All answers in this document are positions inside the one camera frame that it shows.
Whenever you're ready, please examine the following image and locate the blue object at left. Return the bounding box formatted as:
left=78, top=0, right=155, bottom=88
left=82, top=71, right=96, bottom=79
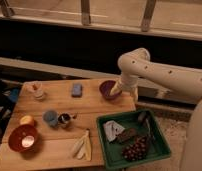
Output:
left=8, top=88, right=20, bottom=103

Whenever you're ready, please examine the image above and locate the brown chocolate bar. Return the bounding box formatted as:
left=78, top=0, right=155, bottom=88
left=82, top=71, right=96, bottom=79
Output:
left=117, top=128, right=137, bottom=143

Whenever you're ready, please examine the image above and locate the peeled banana skin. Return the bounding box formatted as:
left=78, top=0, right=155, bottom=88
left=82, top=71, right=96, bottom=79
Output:
left=71, top=130, right=92, bottom=161

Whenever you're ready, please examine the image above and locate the blue sponge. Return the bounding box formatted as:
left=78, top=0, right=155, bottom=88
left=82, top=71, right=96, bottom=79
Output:
left=71, top=83, right=82, bottom=97

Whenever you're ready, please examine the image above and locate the clear plastic cup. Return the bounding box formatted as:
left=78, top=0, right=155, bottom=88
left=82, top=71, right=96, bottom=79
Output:
left=31, top=82, right=45, bottom=100

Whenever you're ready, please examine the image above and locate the blue plastic cup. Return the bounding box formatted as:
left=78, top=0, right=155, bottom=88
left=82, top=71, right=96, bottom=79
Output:
left=43, top=110, right=58, bottom=127

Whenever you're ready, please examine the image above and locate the green plastic tray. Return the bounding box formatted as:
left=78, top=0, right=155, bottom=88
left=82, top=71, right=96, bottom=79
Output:
left=96, top=109, right=171, bottom=170

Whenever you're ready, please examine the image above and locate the grey spatula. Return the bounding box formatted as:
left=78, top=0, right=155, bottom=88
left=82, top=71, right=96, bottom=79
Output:
left=137, top=112, right=155, bottom=141

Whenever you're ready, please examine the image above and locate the purple bowl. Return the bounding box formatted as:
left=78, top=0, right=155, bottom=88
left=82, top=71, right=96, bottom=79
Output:
left=99, top=80, right=121, bottom=100

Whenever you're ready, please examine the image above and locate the small metal cup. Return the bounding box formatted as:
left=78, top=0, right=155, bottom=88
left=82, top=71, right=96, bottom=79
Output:
left=58, top=113, right=77, bottom=128

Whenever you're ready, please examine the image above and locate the bunch of dark grapes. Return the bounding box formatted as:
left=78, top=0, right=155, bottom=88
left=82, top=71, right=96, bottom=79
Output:
left=122, top=136, right=149, bottom=161

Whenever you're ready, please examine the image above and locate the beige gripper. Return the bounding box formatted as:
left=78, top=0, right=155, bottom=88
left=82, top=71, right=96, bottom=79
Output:
left=110, top=77, right=138, bottom=102

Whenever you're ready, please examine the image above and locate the white grey towel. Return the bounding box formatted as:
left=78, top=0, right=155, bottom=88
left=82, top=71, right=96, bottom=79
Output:
left=103, top=120, right=125, bottom=142

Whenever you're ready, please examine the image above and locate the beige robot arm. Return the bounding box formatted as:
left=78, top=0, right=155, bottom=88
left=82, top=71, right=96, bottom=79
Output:
left=110, top=48, right=202, bottom=171

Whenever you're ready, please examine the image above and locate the red bowl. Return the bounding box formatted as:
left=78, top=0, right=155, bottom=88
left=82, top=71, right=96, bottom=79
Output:
left=8, top=124, right=38, bottom=152

